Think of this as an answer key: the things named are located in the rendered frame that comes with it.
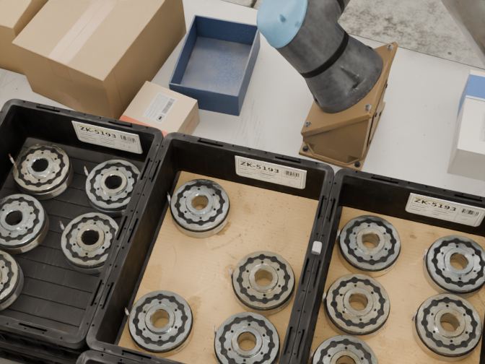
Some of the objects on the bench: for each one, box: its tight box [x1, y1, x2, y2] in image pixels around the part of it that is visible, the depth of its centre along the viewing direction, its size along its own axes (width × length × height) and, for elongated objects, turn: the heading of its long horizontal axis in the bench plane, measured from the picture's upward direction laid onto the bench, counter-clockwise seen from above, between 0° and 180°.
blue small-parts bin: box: [168, 14, 261, 116], centre depth 161 cm, size 20×15×7 cm
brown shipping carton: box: [12, 0, 187, 120], centre depth 160 cm, size 30×22×16 cm
